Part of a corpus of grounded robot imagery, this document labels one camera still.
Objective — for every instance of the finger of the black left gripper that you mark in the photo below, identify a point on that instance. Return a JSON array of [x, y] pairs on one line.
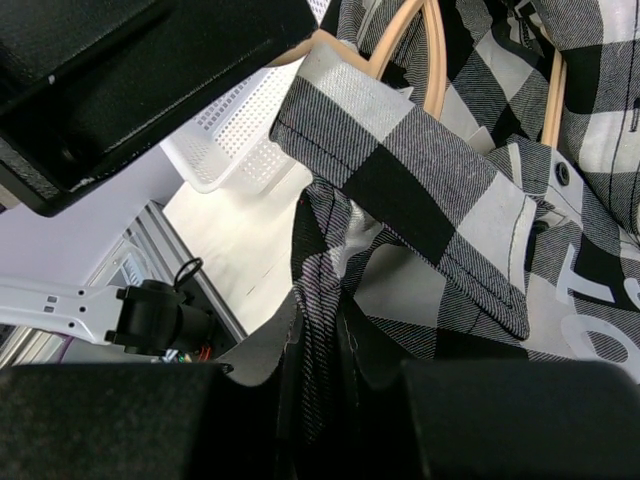
[[87, 87]]

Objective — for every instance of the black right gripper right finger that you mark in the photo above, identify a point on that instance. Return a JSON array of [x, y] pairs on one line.
[[505, 418]]

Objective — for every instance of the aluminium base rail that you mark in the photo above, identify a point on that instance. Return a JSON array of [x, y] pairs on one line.
[[149, 248]]

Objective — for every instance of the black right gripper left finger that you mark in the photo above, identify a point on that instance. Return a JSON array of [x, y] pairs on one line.
[[214, 420]]

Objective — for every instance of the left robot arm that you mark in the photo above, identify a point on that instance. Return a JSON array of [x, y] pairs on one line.
[[146, 320]]

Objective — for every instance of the beige wooden hanger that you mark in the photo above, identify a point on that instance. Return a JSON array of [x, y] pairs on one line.
[[430, 11]]

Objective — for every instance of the white perforated plastic basket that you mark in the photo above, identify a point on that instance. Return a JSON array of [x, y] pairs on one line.
[[226, 145]]

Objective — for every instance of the black white checkered shirt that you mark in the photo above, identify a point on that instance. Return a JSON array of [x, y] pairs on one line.
[[506, 227]]

